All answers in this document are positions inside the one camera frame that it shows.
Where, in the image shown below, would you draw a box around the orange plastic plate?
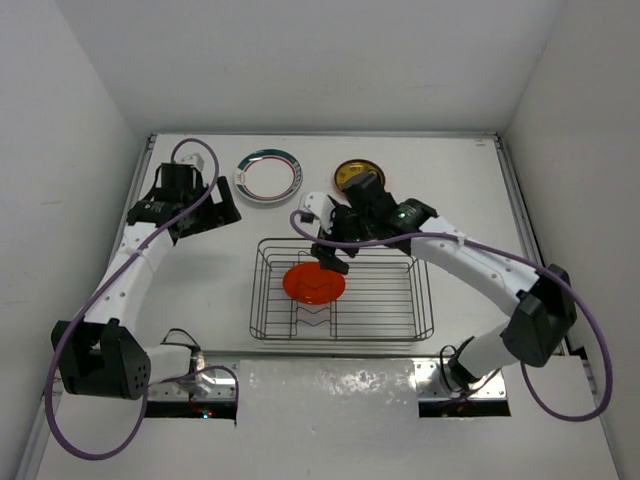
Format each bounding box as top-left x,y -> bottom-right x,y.
282,262 -> 346,305

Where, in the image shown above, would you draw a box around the grey wire dish rack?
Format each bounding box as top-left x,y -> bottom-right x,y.
249,238 -> 434,343

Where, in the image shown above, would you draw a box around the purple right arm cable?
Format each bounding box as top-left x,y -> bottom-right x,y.
290,209 -> 614,422

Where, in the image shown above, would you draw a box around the white plate teal red rim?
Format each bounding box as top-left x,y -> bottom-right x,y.
233,149 -> 304,205

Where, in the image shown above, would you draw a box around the amber brown plate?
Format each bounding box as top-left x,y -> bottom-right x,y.
333,159 -> 386,192

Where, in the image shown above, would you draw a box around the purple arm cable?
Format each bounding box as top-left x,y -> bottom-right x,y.
43,138 -> 240,461
290,209 -> 614,422

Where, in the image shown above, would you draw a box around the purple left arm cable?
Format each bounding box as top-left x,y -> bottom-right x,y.
43,138 -> 240,461

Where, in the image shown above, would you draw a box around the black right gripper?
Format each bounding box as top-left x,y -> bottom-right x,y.
310,199 -> 375,273

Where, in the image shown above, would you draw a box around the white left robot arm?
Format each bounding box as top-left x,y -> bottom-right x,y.
51,153 -> 241,400

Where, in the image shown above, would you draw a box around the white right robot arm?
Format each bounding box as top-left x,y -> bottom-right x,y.
292,173 -> 577,392

